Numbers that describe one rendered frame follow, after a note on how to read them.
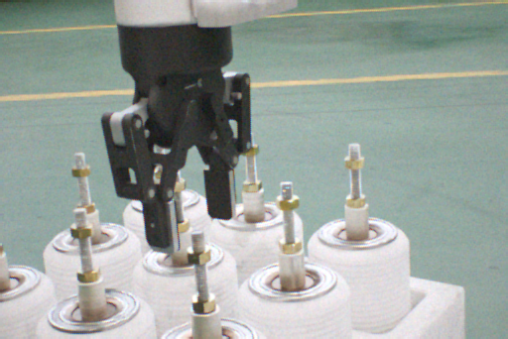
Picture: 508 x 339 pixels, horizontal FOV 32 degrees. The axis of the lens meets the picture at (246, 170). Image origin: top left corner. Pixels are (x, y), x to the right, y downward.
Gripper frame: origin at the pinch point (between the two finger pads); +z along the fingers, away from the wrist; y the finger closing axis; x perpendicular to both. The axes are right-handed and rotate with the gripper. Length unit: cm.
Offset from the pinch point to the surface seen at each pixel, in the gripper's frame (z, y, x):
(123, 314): 9.8, -0.7, -8.6
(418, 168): 35, -117, -32
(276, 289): 9.9, -9.7, 0.3
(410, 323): 17.2, -21.6, 7.0
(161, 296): 11.6, -7.5, -10.3
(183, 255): 9.2, -11.3, -10.5
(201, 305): 6.4, 0.9, 0.7
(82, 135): 36, -115, -124
